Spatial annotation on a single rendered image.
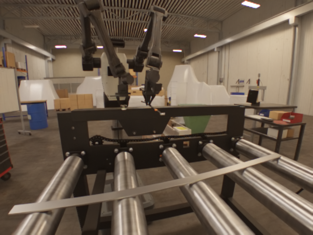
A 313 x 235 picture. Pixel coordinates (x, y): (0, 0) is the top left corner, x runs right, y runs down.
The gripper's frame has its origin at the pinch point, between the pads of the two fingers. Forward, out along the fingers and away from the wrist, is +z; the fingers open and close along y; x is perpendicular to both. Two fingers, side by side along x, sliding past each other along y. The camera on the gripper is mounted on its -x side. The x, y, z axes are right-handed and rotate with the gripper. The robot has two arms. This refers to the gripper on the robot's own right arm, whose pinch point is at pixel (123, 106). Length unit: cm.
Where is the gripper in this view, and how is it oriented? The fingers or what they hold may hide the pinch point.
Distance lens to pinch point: 100.8
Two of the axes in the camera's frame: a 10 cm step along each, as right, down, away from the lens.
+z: 0.0, 9.8, 1.9
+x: -2.4, -1.9, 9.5
